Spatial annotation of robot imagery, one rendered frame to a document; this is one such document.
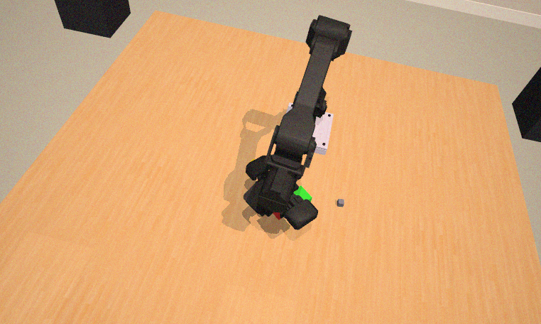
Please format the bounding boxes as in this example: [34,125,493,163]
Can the green block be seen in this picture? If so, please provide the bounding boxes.
[294,186,312,202]

